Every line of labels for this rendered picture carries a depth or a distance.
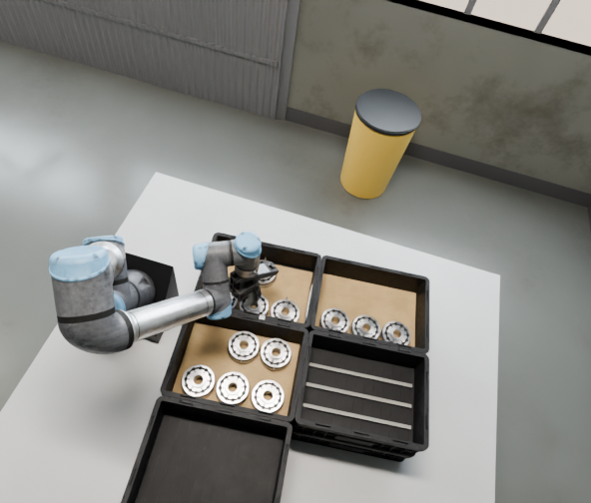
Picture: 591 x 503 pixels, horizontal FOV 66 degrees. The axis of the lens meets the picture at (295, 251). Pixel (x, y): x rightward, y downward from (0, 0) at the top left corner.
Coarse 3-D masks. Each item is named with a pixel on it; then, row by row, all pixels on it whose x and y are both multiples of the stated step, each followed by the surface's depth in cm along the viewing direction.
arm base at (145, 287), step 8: (128, 272) 152; (136, 272) 152; (144, 272) 155; (136, 280) 149; (144, 280) 153; (152, 280) 155; (136, 288) 146; (144, 288) 150; (152, 288) 153; (144, 296) 150; (152, 296) 154; (144, 304) 151
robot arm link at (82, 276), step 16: (96, 240) 132; (112, 240) 134; (64, 256) 93; (80, 256) 93; (96, 256) 95; (112, 256) 123; (64, 272) 92; (80, 272) 92; (96, 272) 94; (112, 272) 103; (64, 288) 92; (80, 288) 93; (96, 288) 94; (112, 288) 100; (64, 304) 93; (80, 304) 93; (96, 304) 95; (112, 304) 99; (64, 320) 94; (80, 320) 93
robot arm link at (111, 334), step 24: (216, 288) 127; (120, 312) 103; (144, 312) 108; (168, 312) 113; (192, 312) 119; (216, 312) 128; (72, 336) 94; (96, 336) 95; (120, 336) 100; (144, 336) 108
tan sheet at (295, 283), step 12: (276, 264) 172; (288, 276) 169; (300, 276) 170; (264, 288) 165; (276, 288) 166; (288, 288) 166; (300, 288) 167; (276, 300) 163; (300, 300) 164; (300, 312) 162
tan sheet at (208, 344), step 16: (192, 336) 152; (208, 336) 153; (224, 336) 153; (192, 352) 149; (208, 352) 150; (224, 352) 150; (224, 368) 147; (240, 368) 148; (256, 368) 149; (288, 368) 150; (176, 384) 143; (256, 384) 146; (288, 384) 147; (288, 400) 144
